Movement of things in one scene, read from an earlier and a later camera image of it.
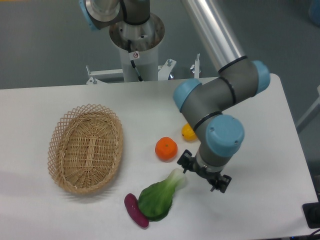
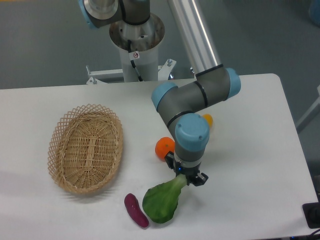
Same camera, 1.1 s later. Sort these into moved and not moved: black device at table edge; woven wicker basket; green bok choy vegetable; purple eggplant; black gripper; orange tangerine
Moved: black gripper; green bok choy vegetable
Not moved: orange tangerine; black device at table edge; woven wicker basket; purple eggplant
